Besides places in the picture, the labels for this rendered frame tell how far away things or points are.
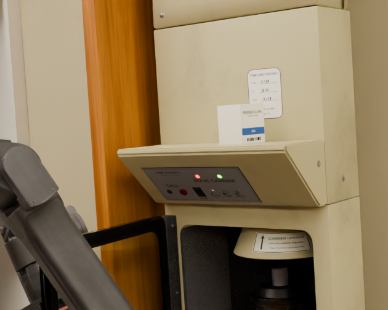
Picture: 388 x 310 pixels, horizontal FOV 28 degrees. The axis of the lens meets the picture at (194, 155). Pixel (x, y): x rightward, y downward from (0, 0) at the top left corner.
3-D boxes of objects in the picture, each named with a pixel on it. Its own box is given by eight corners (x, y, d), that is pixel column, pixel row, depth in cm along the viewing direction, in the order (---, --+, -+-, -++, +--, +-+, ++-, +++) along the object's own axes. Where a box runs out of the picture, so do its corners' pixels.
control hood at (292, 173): (163, 201, 136) (159, 144, 136) (329, 205, 116) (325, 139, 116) (119, 210, 127) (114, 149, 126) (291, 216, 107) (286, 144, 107)
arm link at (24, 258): (-1, 243, 125) (4, 234, 120) (38, 227, 128) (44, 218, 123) (16, 282, 124) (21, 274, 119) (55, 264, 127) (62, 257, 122)
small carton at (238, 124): (242, 143, 122) (239, 104, 121) (265, 142, 118) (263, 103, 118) (218, 144, 118) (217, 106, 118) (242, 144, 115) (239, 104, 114)
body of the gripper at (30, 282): (45, 313, 127) (27, 272, 128) (86, 290, 122) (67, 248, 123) (17, 324, 122) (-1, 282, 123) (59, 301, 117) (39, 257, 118)
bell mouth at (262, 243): (268, 238, 146) (266, 210, 146) (354, 243, 135) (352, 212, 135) (213, 256, 132) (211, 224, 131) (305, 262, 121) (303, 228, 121)
